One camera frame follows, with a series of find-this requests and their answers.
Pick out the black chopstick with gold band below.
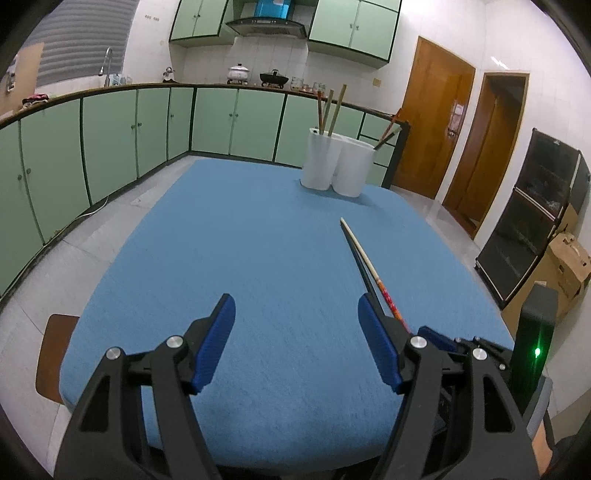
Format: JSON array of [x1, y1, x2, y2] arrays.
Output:
[[344, 226, 386, 319]]

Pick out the blue tablecloth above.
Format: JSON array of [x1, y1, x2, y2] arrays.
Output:
[[60, 159, 515, 472]]

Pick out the black wok with lid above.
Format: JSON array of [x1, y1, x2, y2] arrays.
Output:
[[259, 69, 290, 88]]

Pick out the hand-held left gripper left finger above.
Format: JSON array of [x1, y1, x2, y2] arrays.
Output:
[[54, 294, 236, 480]]

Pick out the pale wooden chopstick orange-red handle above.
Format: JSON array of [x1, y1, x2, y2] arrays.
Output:
[[340, 218, 413, 334]]

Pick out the range hood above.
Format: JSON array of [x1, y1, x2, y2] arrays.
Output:
[[225, 0, 308, 40]]

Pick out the open wooden door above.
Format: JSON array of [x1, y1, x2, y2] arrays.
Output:
[[442, 71, 530, 238]]

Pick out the person's right forearm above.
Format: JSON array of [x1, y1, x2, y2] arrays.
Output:
[[526, 376, 557, 478]]

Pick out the cardboard box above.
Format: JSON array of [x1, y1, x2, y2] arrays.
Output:
[[501, 231, 591, 333]]

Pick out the black glass-door cabinet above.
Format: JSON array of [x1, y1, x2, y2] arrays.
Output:
[[475, 128, 591, 310]]

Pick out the green upper cabinet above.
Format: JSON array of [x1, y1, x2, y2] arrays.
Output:
[[307, 0, 402, 65], [168, 0, 234, 44]]

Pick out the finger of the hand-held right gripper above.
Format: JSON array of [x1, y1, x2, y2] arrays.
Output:
[[417, 325, 462, 354]]

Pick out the green lower kitchen cabinets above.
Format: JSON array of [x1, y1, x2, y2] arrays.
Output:
[[0, 83, 411, 296]]

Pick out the metal sink faucet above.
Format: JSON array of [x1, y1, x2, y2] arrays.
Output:
[[98, 47, 114, 88]]

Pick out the closed wooden door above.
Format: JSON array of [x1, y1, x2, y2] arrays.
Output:
[[392, 36, 476, 200]]

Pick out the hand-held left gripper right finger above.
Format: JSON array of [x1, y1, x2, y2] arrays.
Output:
[[358, 294, 541, 480]]

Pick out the grey window blinds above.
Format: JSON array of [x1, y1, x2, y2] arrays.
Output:
[[34, 0, 139, 88]]

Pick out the white double utensil holder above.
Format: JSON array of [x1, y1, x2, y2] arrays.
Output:
[[300, 128, 376, 198]]

